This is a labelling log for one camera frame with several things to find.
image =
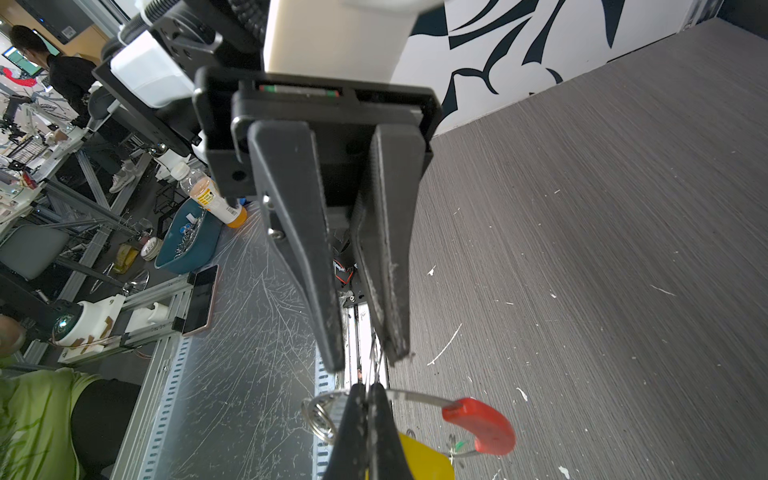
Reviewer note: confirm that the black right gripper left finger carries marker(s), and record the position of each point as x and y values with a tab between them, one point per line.
349	458

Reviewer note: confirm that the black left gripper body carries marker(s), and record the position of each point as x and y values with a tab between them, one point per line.
342	114

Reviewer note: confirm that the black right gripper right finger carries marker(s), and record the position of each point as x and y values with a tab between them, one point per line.
386	457

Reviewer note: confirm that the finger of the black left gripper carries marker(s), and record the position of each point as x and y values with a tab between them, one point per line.
381	228
286	168

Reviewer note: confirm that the yellow key tag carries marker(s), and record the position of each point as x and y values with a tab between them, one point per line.
424	462

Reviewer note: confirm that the red handled wire keyring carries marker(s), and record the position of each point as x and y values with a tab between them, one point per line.
461	429

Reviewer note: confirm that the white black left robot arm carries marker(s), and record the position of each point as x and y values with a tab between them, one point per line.
150	67

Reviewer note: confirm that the plastic bottle orange cap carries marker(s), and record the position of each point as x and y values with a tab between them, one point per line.
202	189

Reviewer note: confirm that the teal bowl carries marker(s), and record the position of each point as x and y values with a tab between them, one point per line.
190	241

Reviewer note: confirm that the black smartphone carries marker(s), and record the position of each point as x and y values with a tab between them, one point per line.
199	311

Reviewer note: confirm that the person in black shirt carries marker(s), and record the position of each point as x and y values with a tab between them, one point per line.
69	76

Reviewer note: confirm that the person in green shirt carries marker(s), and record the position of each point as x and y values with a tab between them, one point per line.
63	423

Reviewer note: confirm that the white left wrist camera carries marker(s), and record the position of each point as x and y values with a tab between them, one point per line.
352	40

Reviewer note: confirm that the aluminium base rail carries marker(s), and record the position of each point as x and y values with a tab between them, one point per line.
364	363

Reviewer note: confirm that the white slotted cable duct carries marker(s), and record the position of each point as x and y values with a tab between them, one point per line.
140	452

